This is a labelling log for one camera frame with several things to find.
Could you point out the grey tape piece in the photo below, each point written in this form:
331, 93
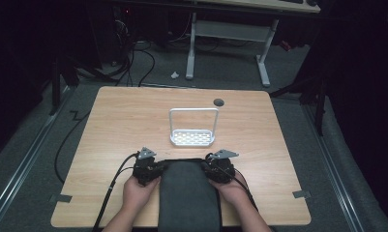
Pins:
61, 198
301, 194

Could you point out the black stand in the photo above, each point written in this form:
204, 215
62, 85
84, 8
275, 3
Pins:
55, 87
320, 96

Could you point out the person's right hand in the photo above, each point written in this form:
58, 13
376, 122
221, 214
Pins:
230, 193

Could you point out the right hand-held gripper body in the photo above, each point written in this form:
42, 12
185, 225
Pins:
221, 169

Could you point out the metal floor rail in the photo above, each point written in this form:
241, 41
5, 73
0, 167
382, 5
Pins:
20, 167
335, 174

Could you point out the grey and yellow cloth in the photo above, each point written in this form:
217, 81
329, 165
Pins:
188, 196

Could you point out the white-legged desk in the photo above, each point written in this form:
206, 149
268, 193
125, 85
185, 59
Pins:
228, 30

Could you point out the person's left hand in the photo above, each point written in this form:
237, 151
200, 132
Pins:
138, 195

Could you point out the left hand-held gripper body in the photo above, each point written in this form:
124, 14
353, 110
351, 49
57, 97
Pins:
146, 169

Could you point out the red object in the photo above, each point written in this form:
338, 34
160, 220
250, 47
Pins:
285, 45

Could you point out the crumpled white paper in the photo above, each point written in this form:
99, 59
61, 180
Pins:
174, 75

